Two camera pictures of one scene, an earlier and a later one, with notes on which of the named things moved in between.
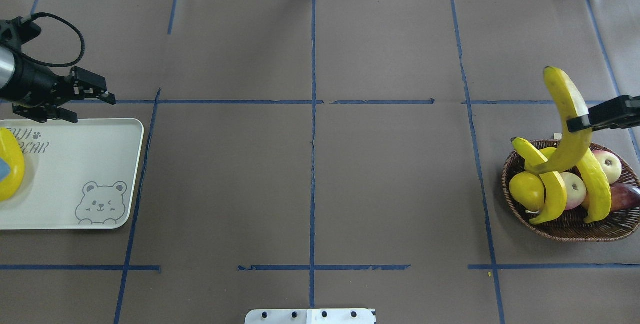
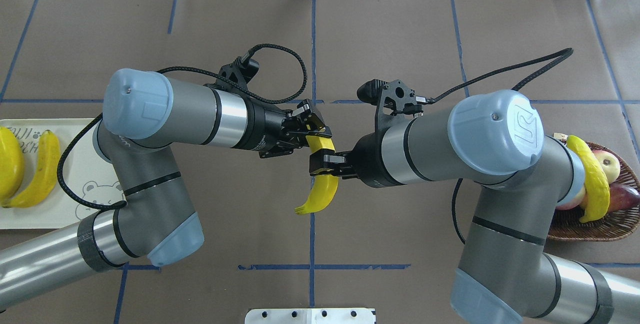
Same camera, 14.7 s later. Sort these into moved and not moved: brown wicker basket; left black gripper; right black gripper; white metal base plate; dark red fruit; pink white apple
Moved: right black gripper; left black gripper
Not moved: dark red fruit; brown wicker basket; white metal base plate; pink white apple
